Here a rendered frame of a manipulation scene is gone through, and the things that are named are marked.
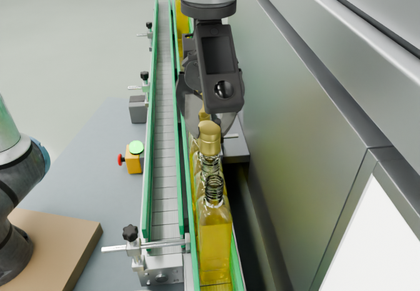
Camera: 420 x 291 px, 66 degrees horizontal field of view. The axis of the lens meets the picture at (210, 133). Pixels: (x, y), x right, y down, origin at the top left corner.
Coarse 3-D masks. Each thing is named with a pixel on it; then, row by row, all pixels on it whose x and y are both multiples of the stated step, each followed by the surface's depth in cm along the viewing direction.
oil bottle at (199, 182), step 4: (200, 172) 58; (220, 172) 58; (196, 176) 58; (200, 176) 57; (196, 180) 58; (200, 180) 57; (204, 180) 56; (224, 180) 58; (196, 184) 57; (200, 184) 56; (204, 184) 56; (224, 184) 57; (196, 188) 57; (200, 188) 56; (204, 188) 56; (224, 188) 57; (196, 192) 57; (200, 192) 56; (204, 192) 56; (224, 192) 57; (196, 196) 57; (200, 196) 56; (196, 200) 57; (196, 212) 60; (196, 216) 62; (196, 220) 64; (196, 224) 66; (196, 228) 68; (196, 232) 71
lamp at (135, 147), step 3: (135, 141) 102; (138, 141) 102; (129, 144) 101; (132, 144) 100; (135, 144) 100; (138, 144) 101; (141, 144) 101; (129, 147) 100; (132, 147) 100; (135, 147) 100; (138, 147) 100; (141, 147) 101; (129, 150) 101; (132, 150) 100; (135, 150) 100; (138, 150) 100; (141, 150) 101; (132, 153) 101; (135, 153) 100; (138, 153) 101
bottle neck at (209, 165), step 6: (204, 156) 54; (216, 156) 54; (204, 162) 54; (210, 162) 53; (216, 162) 54; (204, 168) 54; (210, 168) 54; (216, 168) 54; (204, 174) 56; (210, 174) 55; (216, 174) 56
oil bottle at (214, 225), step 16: (208, 208) 52; (224, 208) 52; (208, 224) 52; (224, 224) 52; (208, 240) 55; (224, 240) 55; (208, 256) 58; (224, 256) 59; (208, 272) 61; (224, 272) 62
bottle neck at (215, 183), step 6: (210, 180) 51; (216, 180) 51; (222, 180) 50; (210, 186) 49; (216, 186) 49; (222, 186) 50; (210, 192) 50; (216, 192) 49; (222, 192) 50; (210, 198) 50; (216, 198) 50; (222, 198) 52; (210, 204) 51; (216, 204) 51
